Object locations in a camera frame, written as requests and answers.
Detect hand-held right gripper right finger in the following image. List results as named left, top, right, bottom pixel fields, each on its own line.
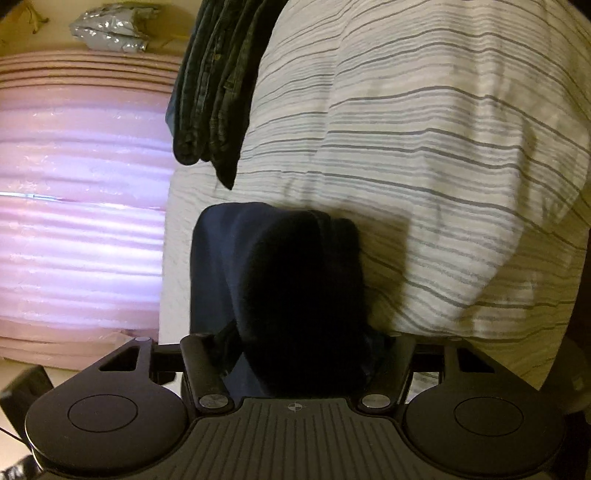
left=358, top=332, right=498, bottom=411

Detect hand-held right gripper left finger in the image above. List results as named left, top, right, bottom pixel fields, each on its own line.
left=98, top=333, right=232, bottom=412

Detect dark navy pants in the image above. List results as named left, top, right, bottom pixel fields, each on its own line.
left=189, top=202, right=394, bottom=400

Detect stack of folded dark clothes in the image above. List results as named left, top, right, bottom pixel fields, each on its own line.
left=172, top=0, right=288, bottom=191

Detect dark object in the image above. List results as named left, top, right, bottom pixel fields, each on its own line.
left=0, top=367, right=52, bottom=445

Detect pink ribbed cloth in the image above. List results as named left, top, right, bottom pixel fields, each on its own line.
left=0, top=52, right=186, bottom=371

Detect white striped bed cover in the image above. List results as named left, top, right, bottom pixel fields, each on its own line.
left=159, top=0, right=591, bottom=394

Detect folded blue garment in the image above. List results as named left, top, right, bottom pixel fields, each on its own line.
left=165, top=87, right=179, bottom=136

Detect grey plastic bag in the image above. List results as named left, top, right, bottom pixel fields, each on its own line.
left=69, top=4, right=151, bottom=55

